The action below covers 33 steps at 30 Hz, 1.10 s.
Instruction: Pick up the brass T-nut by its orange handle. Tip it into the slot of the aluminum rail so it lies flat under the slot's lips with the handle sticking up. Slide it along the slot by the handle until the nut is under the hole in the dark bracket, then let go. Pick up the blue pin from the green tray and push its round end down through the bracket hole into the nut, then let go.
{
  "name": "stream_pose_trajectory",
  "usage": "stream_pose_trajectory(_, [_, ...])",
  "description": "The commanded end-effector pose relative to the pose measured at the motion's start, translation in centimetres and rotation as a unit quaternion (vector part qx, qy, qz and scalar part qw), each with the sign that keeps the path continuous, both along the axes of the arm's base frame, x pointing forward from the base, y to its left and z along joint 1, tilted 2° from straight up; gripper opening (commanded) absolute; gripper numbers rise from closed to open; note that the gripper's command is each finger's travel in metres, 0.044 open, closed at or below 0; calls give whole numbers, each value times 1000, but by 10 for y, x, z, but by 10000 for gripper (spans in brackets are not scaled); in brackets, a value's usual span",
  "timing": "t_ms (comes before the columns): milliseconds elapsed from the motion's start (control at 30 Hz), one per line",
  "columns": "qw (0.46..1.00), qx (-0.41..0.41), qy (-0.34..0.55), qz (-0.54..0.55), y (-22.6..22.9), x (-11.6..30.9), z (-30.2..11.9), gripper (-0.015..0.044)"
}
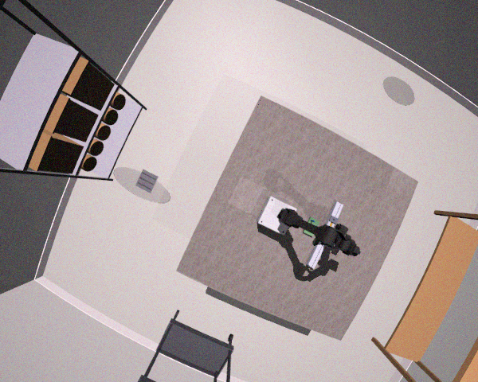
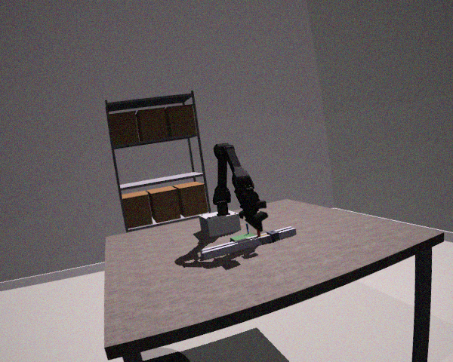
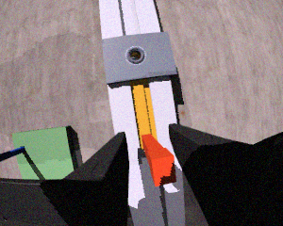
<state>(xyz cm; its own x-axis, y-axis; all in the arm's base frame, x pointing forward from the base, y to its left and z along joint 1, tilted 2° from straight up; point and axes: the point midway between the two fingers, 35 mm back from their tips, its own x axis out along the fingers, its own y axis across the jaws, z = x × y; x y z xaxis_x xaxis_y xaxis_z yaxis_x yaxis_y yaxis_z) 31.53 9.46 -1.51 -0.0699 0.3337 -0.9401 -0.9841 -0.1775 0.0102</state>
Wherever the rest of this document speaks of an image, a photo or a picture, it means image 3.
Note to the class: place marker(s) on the dark blue pin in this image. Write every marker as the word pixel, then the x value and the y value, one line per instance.
pixel 9 154

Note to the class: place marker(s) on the green tray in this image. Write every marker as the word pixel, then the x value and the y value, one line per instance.
pixel 49 153

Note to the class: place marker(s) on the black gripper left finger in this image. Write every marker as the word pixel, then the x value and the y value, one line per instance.
pixel 94 194

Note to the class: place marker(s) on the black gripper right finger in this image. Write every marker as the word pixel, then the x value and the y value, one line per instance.
pixel 226 176

